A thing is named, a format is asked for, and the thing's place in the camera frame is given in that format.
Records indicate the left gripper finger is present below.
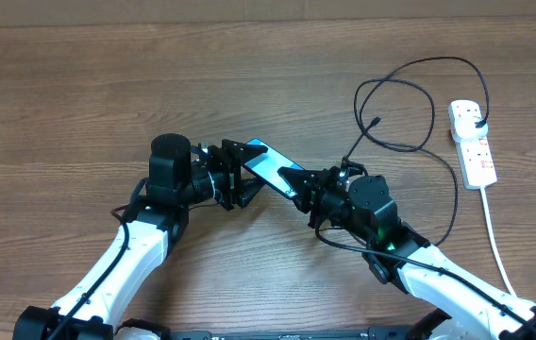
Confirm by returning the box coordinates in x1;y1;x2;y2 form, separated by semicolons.
234;143;267;166
239;178;265;208

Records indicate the Samsung Galaxy smartphone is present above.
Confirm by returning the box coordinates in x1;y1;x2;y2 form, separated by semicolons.
243;138;303;200

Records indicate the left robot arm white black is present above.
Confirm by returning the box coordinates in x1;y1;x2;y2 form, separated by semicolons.
13;133;267;340

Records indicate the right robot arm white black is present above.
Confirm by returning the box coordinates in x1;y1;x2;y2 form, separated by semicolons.
278;166;536;339

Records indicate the white charger plug adapter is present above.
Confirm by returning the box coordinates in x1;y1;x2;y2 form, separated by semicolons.
451;116;489;143

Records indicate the white power strip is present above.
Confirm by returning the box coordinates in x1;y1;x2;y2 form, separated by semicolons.
447;99;498;191

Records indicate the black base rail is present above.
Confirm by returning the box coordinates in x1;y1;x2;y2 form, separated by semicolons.
114;318;453;340

